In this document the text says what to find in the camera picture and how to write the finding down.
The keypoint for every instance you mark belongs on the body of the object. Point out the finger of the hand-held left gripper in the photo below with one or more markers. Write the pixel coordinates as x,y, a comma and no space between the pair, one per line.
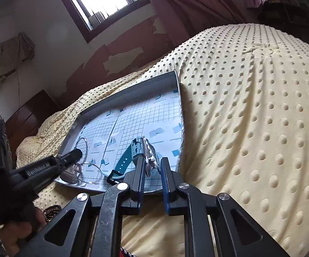
71,156

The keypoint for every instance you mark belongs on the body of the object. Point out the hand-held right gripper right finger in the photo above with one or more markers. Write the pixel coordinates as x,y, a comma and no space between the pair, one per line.
165,182

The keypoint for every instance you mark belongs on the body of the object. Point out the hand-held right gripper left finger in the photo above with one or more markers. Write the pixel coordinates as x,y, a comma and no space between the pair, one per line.
141,172

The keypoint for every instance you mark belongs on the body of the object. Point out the grey carabiner clip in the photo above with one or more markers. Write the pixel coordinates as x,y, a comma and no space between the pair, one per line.
70,175

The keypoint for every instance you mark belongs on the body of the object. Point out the grey tray with grid paper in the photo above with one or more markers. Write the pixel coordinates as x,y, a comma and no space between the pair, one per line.
133,117

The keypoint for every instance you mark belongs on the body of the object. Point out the person's left hand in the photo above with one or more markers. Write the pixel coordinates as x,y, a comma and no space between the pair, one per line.
18,233

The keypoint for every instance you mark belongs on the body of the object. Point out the dark wooden headboard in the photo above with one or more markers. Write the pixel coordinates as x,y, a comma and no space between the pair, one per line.
31,117

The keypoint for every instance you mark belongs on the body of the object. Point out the yellow dotted blanket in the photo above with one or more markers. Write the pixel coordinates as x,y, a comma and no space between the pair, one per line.
251,112

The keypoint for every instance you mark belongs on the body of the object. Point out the beige patterned hanging cloth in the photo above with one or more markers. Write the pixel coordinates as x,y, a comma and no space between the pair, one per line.
4,56

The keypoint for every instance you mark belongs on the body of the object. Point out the maroon curtain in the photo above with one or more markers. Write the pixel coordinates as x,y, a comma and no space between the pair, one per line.
192,8

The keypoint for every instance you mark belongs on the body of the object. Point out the dark wooden cabinet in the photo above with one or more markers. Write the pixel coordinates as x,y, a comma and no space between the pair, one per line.
288,13

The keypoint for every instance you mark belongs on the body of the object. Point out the window with dark frame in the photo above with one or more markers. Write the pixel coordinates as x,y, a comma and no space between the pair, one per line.
109,0

